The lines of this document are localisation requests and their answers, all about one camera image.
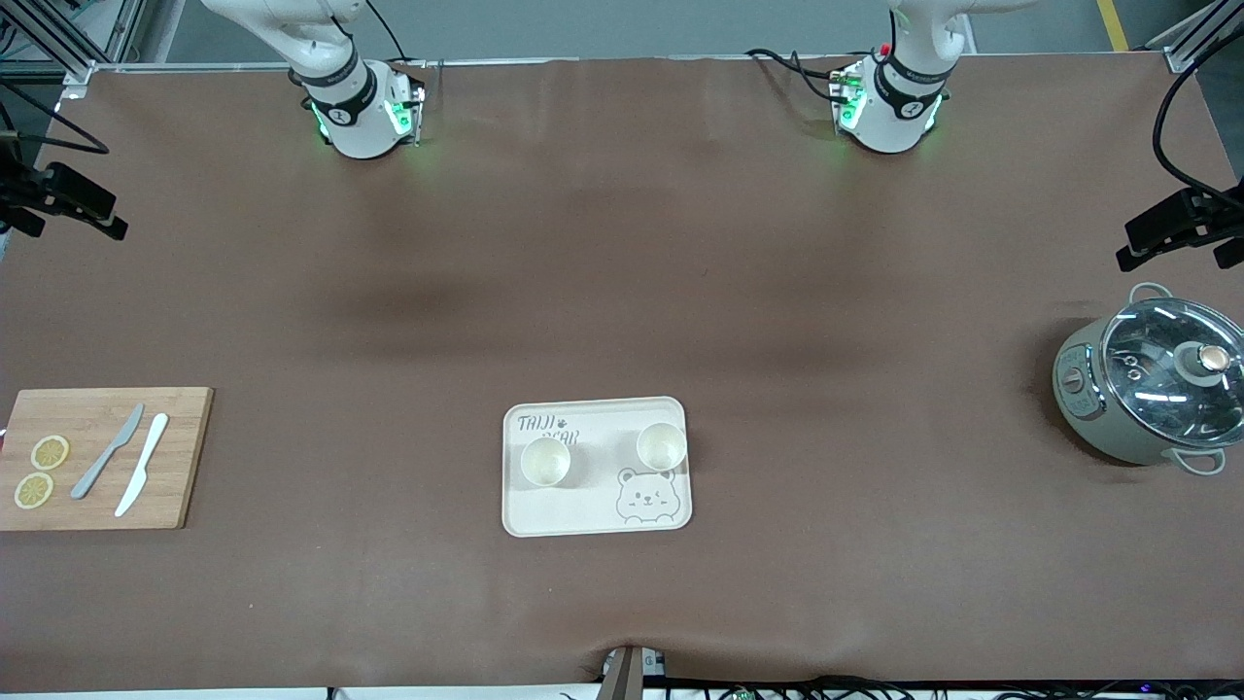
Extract white IKEA cup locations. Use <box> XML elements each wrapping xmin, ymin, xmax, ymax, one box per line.
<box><xmin>520</xmin><ymin>435</ymin><xmax>572</xmax><ymax>487</ymax></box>
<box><xmin>636</xmin><ymin>422</ymin><xmax>689</xmax><ymax>473</ymax></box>

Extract white plastic knife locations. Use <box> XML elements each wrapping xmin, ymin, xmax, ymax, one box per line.
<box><xmin>115</xmin><ymin>413</ymin><xmax>170</xmax><ymax>518</ymax></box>

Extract aluminium frame profile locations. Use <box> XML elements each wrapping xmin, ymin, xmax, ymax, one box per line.
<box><xmin>1147</xmin><ymin>0</ymin><xmax>1244</xmax><ymax>75</ymax></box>
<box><xmin>0</xmin><ymin>0</ymin><xmax>149</xmax><ymax>98</ymax></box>

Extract grey plastic knife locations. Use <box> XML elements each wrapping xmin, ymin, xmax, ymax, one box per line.
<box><xmin>70</xmin><ymin>403</ymin><xmax>145</xmax><ymax>501</ymax></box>

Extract glass pot lid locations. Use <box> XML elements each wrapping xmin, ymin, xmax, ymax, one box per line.
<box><xmin>1101</xmin><ymin>297</ymin><xmax>1244</xmax><ymax>443</ymax></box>

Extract black left arm base cable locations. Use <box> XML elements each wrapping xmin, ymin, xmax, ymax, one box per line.
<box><xmin>743</xmin><ymin>47</ymin><xmax>843</xmax><ymax>79</ymax></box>
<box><xmin>789</xmin><ymin>53</ymin><xmax>847</xmax><ymax>104</ymax></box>

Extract green electric cooking pot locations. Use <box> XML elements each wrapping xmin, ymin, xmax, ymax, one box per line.
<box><xmin>1053</xmin><ymin>282</ymin><xmax>1244</xmax><ymax>475</ymax></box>

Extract black right arm base cable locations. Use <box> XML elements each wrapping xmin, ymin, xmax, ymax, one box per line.
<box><xmin>363</xmin><ymin>0</ymin><xmax>409</xmax><ymax>65</ymax></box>

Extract black arm base cable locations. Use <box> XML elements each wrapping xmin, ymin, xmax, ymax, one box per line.
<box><xmin>743</xmin><ymin>47</ymin><xmax>843</xmax><ymax>79</ymax></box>
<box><xmin>363</xmin><ymin>0</ymin><xmax>409</xmax><ymax>65</ymax></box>
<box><xmin>789</xmin><ymin>53</ymin><xmax>847</xmax><ymax>104</ymax></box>

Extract beige bear print tray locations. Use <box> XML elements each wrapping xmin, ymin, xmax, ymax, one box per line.
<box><xmin>501</xmin><ymin>396</ymin><xmax>694</xmax><ymax>538</ymax></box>

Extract grey metal mount bracket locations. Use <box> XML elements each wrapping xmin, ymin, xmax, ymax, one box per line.
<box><xmin>601</xmin><ymin>644</ymin><xmax>668</xmax><ymax>700</ymax></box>

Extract wooden cutting board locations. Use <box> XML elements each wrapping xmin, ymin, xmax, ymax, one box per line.
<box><xmin>0</xmin><ymin>387</ymin><xmax>215</xmax><ymax>532</ymax></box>

